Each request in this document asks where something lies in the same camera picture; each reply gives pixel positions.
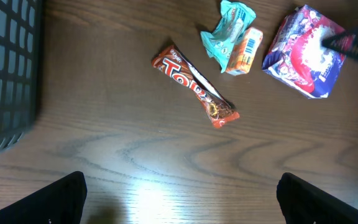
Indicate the small orange white box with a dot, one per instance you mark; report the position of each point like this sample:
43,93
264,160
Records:
244,52

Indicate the red orange snack bar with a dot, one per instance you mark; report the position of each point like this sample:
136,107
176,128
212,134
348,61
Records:
174,64

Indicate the grey plastic mesh basket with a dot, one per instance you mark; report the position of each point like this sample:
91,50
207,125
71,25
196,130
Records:
20,30

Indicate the teal candy packet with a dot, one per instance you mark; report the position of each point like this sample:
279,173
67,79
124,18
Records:
236,17

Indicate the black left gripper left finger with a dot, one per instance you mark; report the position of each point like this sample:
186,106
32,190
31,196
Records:
59,202

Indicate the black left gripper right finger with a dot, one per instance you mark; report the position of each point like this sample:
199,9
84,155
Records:
303,203

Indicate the purple snack packet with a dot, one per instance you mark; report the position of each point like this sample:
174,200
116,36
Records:
297,57

